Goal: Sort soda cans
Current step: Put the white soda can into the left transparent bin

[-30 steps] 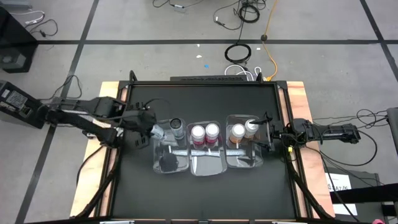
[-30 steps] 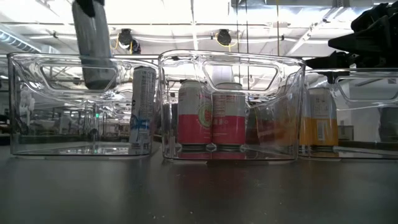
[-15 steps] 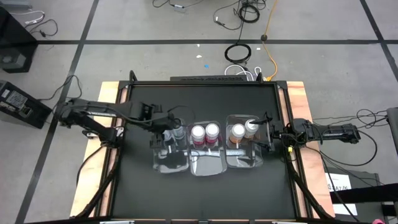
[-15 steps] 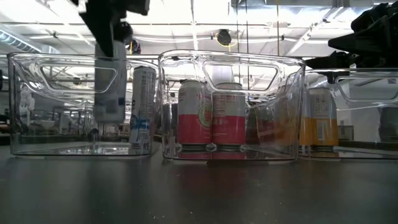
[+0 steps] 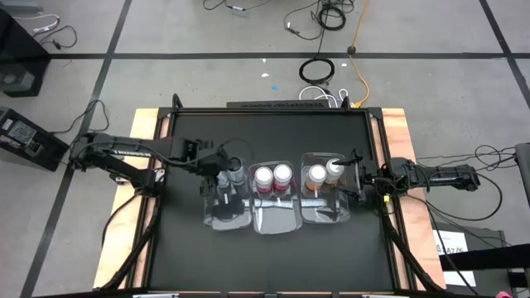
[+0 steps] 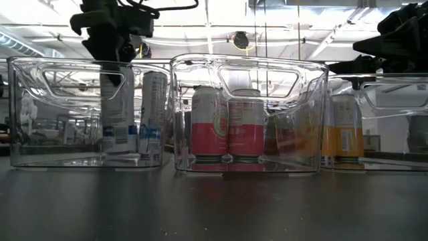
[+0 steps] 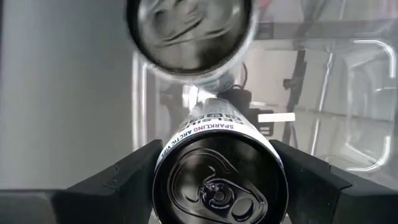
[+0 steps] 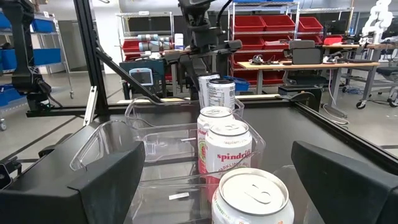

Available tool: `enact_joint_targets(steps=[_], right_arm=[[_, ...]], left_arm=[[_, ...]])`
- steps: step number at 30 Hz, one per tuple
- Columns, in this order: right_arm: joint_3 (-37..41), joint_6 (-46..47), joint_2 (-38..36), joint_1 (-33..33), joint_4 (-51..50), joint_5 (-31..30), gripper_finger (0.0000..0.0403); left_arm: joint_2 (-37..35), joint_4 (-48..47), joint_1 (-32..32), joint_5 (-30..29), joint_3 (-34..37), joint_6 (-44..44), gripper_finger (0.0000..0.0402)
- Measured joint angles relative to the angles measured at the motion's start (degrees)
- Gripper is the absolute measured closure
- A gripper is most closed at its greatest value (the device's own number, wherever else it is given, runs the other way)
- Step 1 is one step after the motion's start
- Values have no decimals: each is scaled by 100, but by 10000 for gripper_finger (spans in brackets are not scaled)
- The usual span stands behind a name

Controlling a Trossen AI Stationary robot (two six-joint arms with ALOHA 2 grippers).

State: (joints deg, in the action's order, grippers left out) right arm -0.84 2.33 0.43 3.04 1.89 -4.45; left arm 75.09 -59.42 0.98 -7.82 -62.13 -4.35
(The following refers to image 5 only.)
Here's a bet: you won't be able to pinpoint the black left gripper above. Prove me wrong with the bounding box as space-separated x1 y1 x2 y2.
197 139 232 198

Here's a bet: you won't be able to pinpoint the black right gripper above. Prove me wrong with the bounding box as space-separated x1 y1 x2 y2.
330 149 389 204

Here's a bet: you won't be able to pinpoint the grey blue soda can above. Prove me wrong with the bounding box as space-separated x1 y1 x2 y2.
216 171 232 191
227 156 248 186

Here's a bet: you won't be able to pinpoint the clear plastic bin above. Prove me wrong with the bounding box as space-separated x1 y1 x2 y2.
248 160 303 236
300 151 352 224
202 159 254 232

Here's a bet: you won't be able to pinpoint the pink white soda can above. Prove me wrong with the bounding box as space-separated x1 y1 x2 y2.
254 166 274 194
272 163 293 191

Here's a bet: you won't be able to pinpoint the black power strip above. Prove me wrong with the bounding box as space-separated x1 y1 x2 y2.
226 100 329 109

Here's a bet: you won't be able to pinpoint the white printed paper label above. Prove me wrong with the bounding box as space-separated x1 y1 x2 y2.
432 229 470 255

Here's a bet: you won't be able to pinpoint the white paper sheet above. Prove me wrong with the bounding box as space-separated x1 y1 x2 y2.
442 270 477 288

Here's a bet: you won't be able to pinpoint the dark grey cabinet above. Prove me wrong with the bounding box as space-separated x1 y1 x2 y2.
432 222 513 298

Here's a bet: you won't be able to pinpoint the black flat bar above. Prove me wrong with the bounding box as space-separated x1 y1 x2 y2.
438 243 530 272

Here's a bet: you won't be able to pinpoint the black computer box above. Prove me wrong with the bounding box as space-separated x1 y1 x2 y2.
0 106 70 172

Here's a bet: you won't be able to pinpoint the black cabinet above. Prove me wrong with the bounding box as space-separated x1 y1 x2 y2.
0 7 51 99

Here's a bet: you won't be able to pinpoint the orange floor cable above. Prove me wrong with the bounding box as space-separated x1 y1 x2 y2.
349 0 372 108

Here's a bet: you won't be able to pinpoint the white floor cable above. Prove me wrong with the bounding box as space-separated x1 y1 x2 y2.
298 85 350 108

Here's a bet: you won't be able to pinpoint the thin black floor cable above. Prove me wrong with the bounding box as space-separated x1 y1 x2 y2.
48 99 111 136
283 0 329 41
31 24 79 50

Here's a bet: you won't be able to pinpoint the black coiled floor cable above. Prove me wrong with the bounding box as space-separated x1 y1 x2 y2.
316 5 347 31
298 56 335 86

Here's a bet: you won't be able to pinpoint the black robot arm cables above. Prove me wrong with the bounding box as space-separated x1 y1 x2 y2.
415 143 519 223

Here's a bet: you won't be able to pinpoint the grey metal post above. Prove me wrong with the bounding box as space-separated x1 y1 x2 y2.
514 142 530 208

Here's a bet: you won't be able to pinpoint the white cable with plug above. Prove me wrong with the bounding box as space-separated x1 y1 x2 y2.
13 13 61 35

